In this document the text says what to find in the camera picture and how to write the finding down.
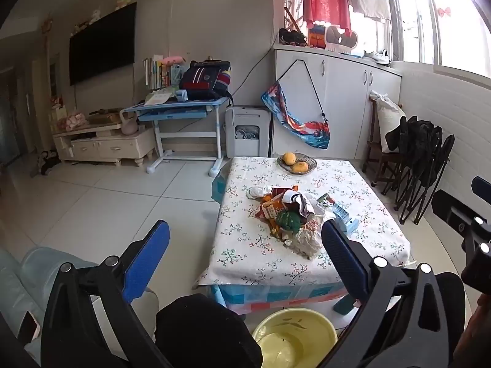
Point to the clear plastic packaging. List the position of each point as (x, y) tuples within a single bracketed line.
[(316, 211)]

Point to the orange red box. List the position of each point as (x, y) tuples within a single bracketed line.
[(316, 38)]

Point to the brown cushion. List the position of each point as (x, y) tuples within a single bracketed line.
[(479, 326)]

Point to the black white wrapper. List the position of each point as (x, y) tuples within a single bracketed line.
[(297, 201)]

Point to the pink plastic jug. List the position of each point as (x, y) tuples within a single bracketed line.
[(128, 124)]

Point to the yellow plastic bin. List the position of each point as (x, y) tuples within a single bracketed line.
[(291, 349)]

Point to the dark fruit plate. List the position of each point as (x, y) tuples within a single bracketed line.
[(311, 163)]

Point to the row of books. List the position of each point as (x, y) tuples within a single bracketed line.
[(155, 73)]

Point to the pink plush toy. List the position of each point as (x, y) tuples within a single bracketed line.
[(172, 60)]

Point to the grey hanging garment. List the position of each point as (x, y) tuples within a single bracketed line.
[(368, 5)]

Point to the brown cardboard box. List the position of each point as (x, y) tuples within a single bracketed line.
[(105, 117)]

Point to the dark striped backpack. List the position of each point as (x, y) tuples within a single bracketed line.
[(203, 80)]

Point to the colourful printed bag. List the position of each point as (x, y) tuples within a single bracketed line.
[(307, 130)]

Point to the wooden chair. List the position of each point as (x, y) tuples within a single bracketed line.
[(374, 157)]

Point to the white cabinet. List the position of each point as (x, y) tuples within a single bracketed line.
[(345, 92)]

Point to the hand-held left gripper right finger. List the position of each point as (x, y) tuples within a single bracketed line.
[(343, 262)]

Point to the white paper sheet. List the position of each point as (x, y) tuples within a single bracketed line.
[(161, 96)]

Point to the blue pink checked cloth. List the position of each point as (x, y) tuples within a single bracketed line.
[(268, 299)]

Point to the floral white tablecloth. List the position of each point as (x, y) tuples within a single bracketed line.
[(249, 249)]

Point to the yellow green plush toy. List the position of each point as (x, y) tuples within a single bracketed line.
[(122, 0)]

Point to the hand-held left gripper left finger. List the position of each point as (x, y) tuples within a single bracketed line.
[(147, 262)]

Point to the white floor appliance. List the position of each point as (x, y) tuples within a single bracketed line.
[(245, 117)]

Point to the yellow mango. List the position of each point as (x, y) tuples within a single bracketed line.
[(289, 158), (300, 167)]

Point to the black wall television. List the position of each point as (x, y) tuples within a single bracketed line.
[(101, 44)]

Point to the person's right leg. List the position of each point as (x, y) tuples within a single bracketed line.
[(450, 299)]

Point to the orange snack packet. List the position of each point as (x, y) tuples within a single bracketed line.
[(269, 210)]

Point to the teal table leg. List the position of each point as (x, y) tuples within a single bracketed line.
[(343, 306)]

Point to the blue study desk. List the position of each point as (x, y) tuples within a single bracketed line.
[(172, 107)]

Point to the red hanging garment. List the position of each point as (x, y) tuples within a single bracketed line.
[(326, 4)]

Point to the light blue tissue packet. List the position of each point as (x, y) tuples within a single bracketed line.
[(347, 220)]

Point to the white sneakers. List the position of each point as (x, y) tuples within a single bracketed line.
[(378, 57)]

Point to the large orange peel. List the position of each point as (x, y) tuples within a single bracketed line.
[(277, 231)]

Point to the black shoes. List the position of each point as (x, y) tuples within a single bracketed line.
[(291, 37)]

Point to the small red green packet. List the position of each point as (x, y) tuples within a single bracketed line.
[(326, 199)]

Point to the black folding chair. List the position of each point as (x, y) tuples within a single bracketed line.
[(418, 149)]

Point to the cream television stand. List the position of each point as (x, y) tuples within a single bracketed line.
[(99, 147)]

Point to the red bow window sticker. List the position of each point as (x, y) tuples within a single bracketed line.
[(444, 11)]

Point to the red snack packet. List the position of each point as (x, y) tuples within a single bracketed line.
[(282, 193)]

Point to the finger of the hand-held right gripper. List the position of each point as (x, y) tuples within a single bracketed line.
[(452, 212), (482, 188)]

